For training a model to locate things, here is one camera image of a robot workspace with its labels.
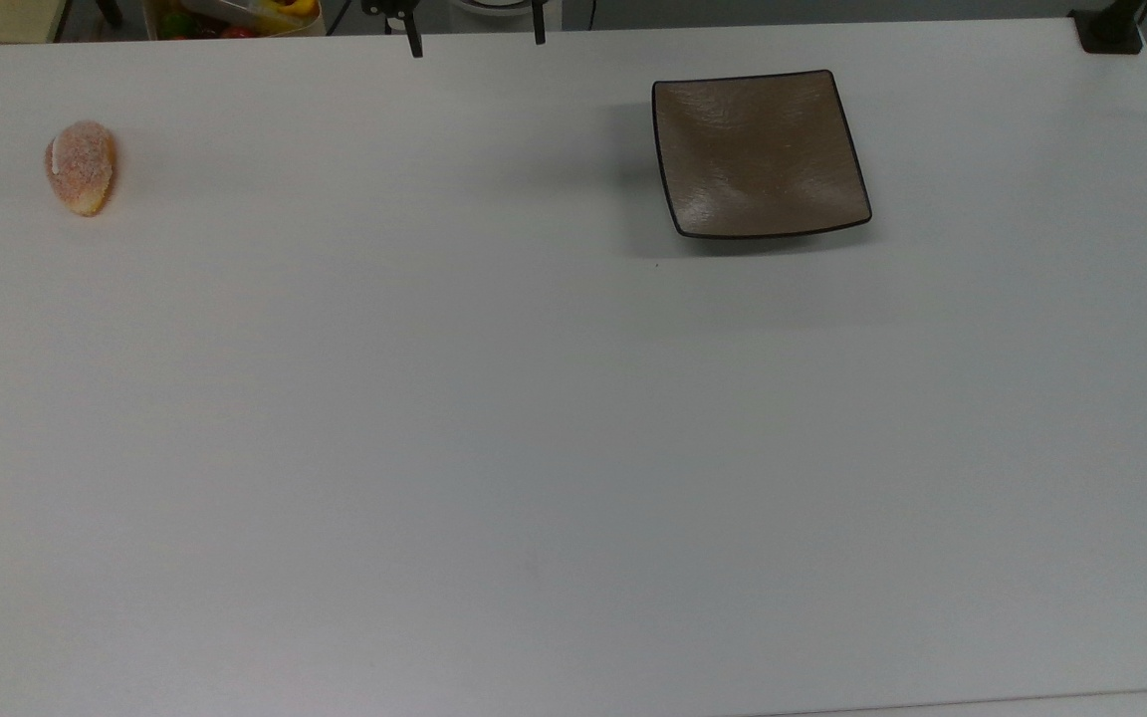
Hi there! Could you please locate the sugar-crusted oval bread roll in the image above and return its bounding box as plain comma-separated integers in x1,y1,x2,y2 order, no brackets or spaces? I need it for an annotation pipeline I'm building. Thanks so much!
44,120,118,217

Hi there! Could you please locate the square brown ceramic plate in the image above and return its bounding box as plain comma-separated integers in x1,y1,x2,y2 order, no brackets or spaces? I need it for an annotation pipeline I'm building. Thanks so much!
651,69,873,241

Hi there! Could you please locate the black table clamp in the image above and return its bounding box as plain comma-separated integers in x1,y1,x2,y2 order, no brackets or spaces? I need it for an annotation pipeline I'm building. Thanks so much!
1069,0,1147,55

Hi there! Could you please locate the box of toy fruit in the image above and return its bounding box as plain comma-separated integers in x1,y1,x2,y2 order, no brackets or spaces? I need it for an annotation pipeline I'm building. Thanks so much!
143,0,326,41

